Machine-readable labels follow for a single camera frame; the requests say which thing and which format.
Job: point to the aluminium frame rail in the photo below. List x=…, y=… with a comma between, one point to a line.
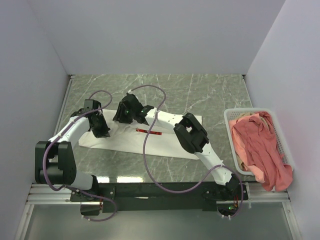
x=39, y=194

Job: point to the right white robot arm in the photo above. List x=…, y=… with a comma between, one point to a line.
x=191, y=135

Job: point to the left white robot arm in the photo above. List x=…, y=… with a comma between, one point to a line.
x=54, y=158

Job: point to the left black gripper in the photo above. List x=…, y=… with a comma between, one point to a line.
x=104, y=132

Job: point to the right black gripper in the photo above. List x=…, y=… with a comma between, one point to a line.
x=119, y=116

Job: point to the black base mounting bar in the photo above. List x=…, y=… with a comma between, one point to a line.
x=146, y=196

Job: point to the beige garment in basket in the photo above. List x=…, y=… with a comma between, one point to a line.
x=247, y=116

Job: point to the pink t-shirt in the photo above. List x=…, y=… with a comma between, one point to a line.
x=255, y=144

